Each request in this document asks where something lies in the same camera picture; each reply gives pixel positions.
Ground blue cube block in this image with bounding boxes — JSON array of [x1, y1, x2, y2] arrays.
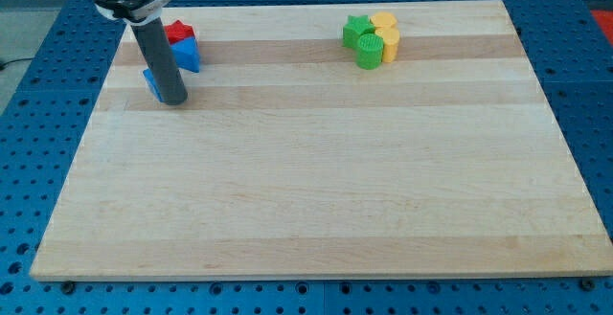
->
[[142, 69, 162, 102]]

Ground wooden board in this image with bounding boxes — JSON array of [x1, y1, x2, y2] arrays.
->
[[30, 0, 612, 281]]

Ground green cylinder block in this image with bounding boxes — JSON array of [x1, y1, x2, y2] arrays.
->
[[355, 34, 384, 70]]

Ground green star block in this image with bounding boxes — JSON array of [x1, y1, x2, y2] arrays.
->
[[342, 15, 375, 49]]

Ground yellow cylinder block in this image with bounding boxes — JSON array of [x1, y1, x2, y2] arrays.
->
[[375, 28, 400, 63]]

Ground yellow hexagon block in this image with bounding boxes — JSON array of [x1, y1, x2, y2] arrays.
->
[[370, 11, 397, 30]]

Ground blue triangular block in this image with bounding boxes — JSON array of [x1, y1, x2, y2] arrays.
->
[[170, 37, 200, 73]]

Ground red star block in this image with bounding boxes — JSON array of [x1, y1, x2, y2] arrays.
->
[[164, 20, 195, 44]]

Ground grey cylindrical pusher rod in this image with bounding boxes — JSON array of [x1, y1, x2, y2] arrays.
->
[[131, 18, 188, 105]]

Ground black cable on floor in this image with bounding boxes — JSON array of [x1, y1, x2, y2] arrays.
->
[[0, 56, 34, 72]]

